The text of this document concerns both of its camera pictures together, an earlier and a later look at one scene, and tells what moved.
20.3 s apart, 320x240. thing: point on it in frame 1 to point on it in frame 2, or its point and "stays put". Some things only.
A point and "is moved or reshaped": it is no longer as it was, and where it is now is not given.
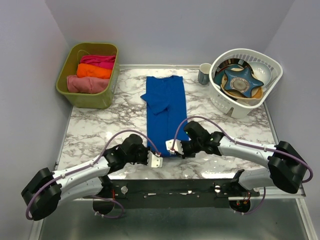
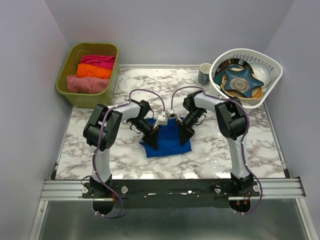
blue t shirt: [166, 111] is moved or reshaped
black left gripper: [146, 150] to [152, 140]
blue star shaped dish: [242, 81] stays put
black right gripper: [185, 155] to [186, 132]
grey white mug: [203, 74] stays put
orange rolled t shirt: [93, 71] stays put
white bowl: [261, 71] stays put
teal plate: [219, 74] stays put
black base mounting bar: [174, 193] stays put
